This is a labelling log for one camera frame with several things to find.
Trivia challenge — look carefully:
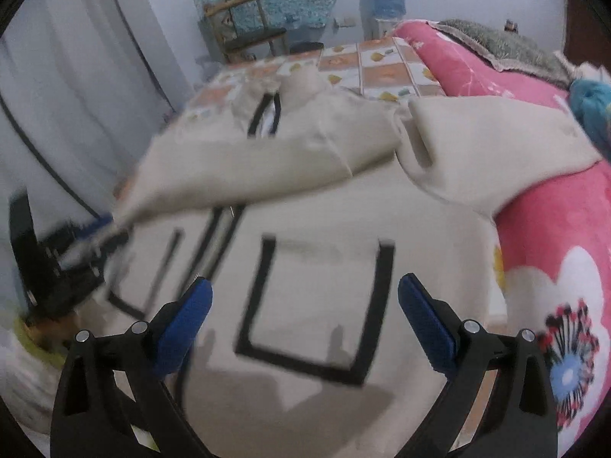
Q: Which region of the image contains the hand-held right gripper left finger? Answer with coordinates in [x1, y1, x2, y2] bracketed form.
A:
[50, 277, 214, 458]

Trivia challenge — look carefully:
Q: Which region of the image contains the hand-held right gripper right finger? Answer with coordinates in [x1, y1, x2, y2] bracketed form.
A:
[398, 273, 559, 458]

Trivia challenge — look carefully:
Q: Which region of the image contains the blue yarn bundle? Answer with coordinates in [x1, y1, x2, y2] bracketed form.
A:
[568, 79, 611, 153]

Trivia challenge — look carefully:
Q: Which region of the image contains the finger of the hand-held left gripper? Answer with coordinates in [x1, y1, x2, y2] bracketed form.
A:
[56, 214, 132, 269]

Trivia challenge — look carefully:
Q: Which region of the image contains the pink floral blanket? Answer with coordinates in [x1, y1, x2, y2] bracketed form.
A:
[391, 20, 611, 458]

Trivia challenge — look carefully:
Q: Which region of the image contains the white curtain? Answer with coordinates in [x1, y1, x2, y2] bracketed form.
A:
[0, 0, 176, 297]

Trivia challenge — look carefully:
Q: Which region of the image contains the white water dispenser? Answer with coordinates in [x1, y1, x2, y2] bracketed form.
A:
[359, 0, 406, 42]

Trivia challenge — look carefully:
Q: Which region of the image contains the wooden chair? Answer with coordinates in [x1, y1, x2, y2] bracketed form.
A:
[203, 0, 289, 64]

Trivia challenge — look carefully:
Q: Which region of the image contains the cream sweater with black lines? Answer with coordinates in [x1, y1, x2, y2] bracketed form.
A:
[102, 69, 600, 458]

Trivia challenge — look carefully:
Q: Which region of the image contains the grey fuzzy blanket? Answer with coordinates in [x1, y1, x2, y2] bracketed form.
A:
[436, 19, 584, 89]

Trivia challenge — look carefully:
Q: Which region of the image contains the tile-patterned table cover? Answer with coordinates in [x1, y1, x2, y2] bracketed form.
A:
[165, 39, 449, 134]

